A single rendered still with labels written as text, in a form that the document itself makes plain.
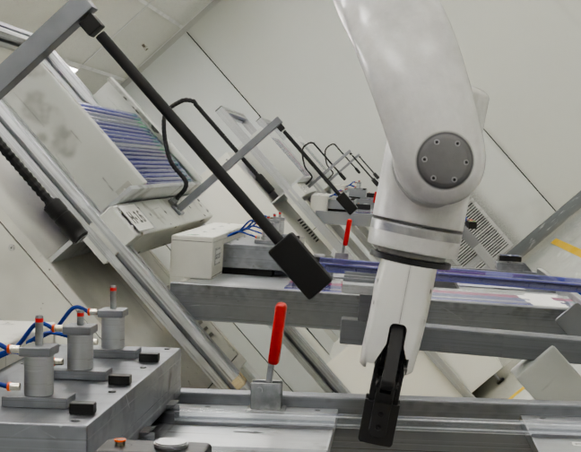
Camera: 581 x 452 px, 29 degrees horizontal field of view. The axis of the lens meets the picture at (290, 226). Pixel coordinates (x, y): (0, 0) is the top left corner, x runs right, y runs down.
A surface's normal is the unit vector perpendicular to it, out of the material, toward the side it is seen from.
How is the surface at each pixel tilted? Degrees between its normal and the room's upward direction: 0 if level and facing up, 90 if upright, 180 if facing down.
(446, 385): 90
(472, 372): 90
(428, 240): 101
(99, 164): 90
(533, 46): 90
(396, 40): 59
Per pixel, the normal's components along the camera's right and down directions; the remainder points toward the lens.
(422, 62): -0.07, -0.31
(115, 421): 0.99, 0.02
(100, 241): -0.10, 0.05
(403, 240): -0.33, 0.00
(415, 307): 0.13, -0.01
